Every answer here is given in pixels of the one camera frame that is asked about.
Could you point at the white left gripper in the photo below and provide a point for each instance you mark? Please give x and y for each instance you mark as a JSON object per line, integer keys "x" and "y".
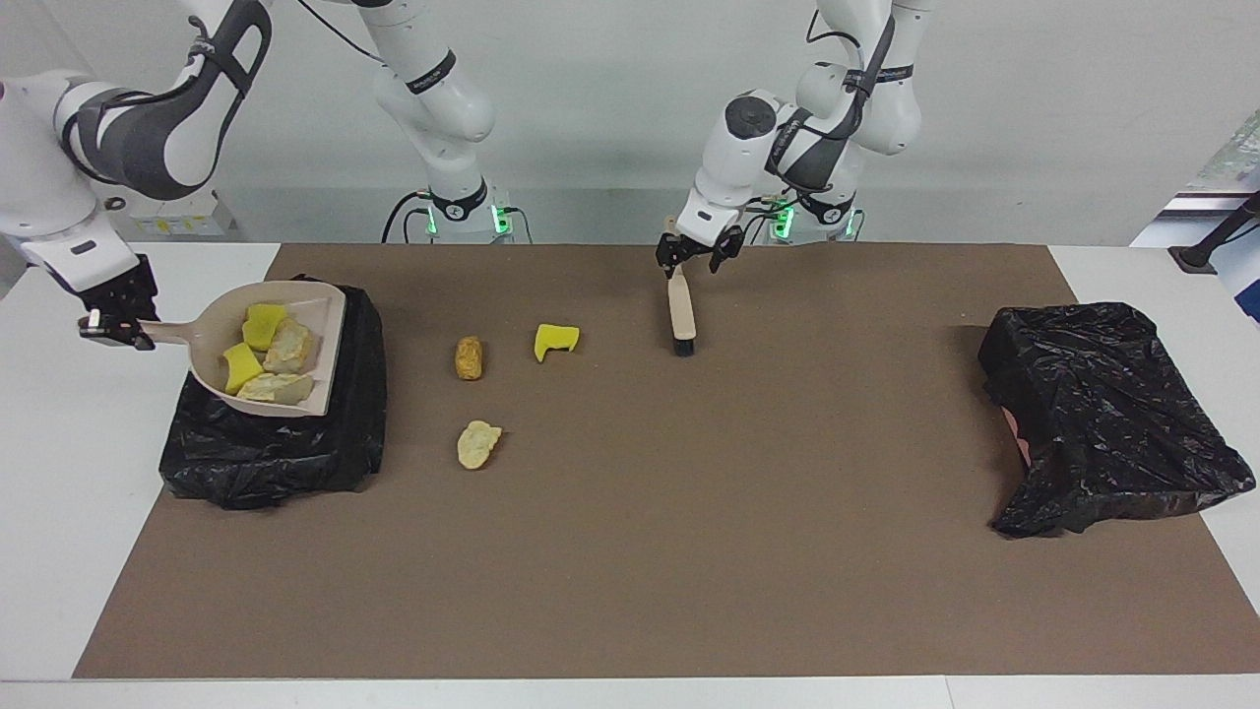
{"x": 711, "y": 219}

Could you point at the black plastic trash bag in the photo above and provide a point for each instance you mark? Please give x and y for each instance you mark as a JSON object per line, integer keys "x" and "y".
{"x": 1102, "y": 414}
{"x": 276, "y": 463}

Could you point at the black stand foot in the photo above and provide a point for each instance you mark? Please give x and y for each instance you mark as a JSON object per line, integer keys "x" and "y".
{"x": 1196, "y": 258}

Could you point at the pink plastic bin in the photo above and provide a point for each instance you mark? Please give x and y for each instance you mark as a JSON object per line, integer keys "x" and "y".
{"x": 1019, "y": 448}

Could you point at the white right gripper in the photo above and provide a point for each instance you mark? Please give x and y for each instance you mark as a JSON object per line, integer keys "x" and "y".
{"x": 74, "y": 254}

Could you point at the pale crusty bread chunk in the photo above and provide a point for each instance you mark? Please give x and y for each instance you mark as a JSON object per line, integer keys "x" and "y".
{"x": 290, "y": 345}
{"x": 477, "y": 445}
{"x": 278, "y": 389}

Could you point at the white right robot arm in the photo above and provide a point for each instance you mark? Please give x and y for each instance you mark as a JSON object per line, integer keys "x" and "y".
{"x": 39, "y": 187}

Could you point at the notched yellow sponge piece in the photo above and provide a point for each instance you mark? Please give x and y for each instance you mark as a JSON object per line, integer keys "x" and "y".
{"x": 553, "y": 340}

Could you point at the brown bread roll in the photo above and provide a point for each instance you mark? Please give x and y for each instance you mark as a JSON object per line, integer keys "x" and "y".
{"x": 470, "y": 358}

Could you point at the brown table mat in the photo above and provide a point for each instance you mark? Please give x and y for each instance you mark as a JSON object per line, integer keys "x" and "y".
{"x": 591, "y": 591}

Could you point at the beige plastic dustpan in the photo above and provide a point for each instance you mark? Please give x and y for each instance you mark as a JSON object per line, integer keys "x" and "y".
{"x": 207, "y": 340}

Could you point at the white wall socket box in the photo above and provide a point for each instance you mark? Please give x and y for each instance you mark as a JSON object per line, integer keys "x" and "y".
{"x": 192, "y": 219}

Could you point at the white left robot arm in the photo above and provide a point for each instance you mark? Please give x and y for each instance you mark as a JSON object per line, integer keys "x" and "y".
{"x": 886, "y": 108}

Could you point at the beige hand brush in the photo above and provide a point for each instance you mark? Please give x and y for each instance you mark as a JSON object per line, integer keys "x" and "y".
{"x": 681, "y": 310}

